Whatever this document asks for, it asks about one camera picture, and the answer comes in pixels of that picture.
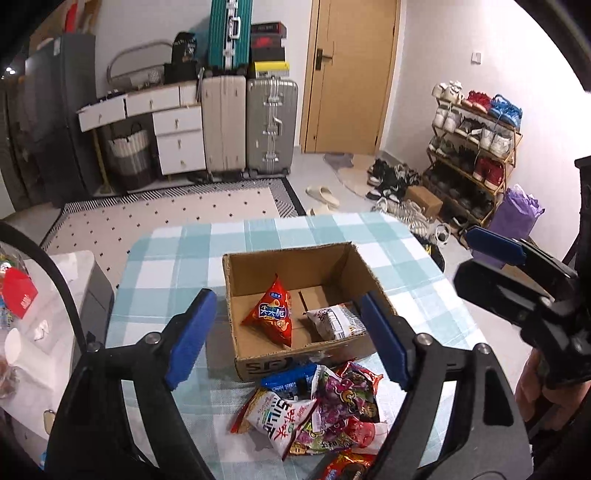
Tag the teal suitcase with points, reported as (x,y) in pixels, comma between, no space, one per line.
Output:
(228,32)

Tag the dotted rug with striped border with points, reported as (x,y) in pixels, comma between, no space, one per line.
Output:
(161,217)

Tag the black shoe box red logo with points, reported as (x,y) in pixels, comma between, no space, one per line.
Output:
(268,48)

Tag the white earbuds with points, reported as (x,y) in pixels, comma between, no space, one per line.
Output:
(41,331)

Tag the white red snack packet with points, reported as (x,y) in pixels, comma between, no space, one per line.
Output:
(272,422)

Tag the black bag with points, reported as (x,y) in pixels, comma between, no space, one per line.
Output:
(184,48)

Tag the silver suitcase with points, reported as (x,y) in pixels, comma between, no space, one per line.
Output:
(272,124)

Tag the small brown carton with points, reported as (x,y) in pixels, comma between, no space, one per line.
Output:
(425,201)

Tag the blue snack packet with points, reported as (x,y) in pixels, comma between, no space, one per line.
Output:
(286,381)

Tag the white grey snack packet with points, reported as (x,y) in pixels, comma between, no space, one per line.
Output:
(334,321)

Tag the yellow box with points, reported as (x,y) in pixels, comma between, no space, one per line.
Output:
(270,69)

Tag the purple bag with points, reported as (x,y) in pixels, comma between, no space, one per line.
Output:
(512,217)

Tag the grey cabinet with white top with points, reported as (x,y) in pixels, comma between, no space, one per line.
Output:
(94,295)

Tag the pink snack packet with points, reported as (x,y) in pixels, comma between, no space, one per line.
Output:
(367,434)

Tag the red triangular snack packet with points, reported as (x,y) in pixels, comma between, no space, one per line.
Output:
(272,314)

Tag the rows of assorted sneakers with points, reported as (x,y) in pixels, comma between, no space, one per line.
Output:
(489,170)

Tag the flat brown cardboard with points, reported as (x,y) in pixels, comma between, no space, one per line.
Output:
(51,23)

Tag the grey refrigerator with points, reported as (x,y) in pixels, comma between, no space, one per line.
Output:
(64,115)

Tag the wooden shoe rack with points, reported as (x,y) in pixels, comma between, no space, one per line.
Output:
(505,161)

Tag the pile of black white shoes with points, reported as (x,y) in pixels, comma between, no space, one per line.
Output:
(397,184)

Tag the white paper sheet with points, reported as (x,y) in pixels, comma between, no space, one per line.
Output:
(46,369)

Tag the beige slipper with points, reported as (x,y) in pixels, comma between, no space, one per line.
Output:
(323,194)
(321,211)

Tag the flat black shoe box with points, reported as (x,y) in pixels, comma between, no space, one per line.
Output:
(269,29)

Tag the multicoloured candy packet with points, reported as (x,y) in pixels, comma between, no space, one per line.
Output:
(318,443)

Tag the wooden door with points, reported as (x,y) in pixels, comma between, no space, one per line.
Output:
(355,92)

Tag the beige grey doormat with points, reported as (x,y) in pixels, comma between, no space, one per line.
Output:
(358,175)

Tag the beige suitcase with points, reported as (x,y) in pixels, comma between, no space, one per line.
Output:
(224,129)

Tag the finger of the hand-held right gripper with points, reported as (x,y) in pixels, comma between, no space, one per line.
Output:
(489,286)
(494,244)

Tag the arched metal frame mirror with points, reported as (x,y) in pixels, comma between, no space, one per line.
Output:
(138,50)

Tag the white desk with drawers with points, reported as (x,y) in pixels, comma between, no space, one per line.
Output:
(178,122)

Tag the dark tall cabinet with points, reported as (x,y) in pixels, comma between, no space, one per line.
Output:
(14,147)

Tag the brown cardboard box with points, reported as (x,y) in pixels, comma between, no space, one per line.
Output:
(323,267)

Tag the red paper box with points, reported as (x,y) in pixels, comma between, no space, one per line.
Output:
(18,293)

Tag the person's right hand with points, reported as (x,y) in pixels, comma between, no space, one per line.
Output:
(531,392)

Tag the purple snack packet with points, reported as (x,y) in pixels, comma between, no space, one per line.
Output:
(346,392)

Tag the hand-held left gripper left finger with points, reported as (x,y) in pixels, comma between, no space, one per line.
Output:
(191,341)

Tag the grey white laundry basket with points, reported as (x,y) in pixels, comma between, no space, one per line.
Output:
(131,157)

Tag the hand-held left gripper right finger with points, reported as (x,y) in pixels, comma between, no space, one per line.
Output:
(385,337)

